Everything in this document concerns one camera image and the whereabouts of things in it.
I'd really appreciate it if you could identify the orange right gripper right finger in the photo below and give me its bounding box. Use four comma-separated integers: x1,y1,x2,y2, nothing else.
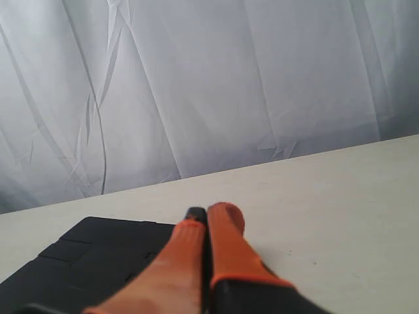
207,202,328,313

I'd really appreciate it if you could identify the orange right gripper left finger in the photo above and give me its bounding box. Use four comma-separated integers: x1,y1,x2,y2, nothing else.
83,207,206,313

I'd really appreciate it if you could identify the white backdrop cloth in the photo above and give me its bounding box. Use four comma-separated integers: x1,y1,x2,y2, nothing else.
1,1,418,213

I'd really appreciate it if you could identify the black plastic tool case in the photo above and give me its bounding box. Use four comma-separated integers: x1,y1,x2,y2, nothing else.
1,217,174,313

